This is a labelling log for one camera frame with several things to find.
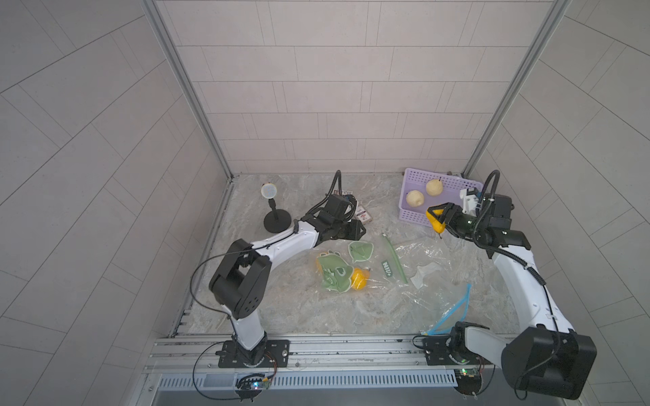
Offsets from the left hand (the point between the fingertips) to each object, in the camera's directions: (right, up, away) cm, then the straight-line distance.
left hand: (366, 229), depth 86 cm
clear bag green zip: (-1, -13, 0) cm, 13 cm away
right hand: (+20, +7, -8) cm, 22 cm away
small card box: (-6, +13, +22) cm, 26 cm away
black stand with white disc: (-34, +2, +10) cm, 35 cm away
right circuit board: (+26, -39, -17) cm, 50 cm away
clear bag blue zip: (+18, -18, -6) cm, 26 cm away
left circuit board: (-33, -39, -21) cm, 55 cm away
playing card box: (+1, +3, +15) cm, 16 cm away
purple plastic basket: (+25, +19, +26) cm, 40 cm away
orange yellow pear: (-3, -14, -7) cm, 16 cm away
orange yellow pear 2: (+20, +3, -12) cm, 24 cm away
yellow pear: (+31, +15, +20) cm, 40 cm away
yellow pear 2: (+22, +11, +16) cm, 29 cm away
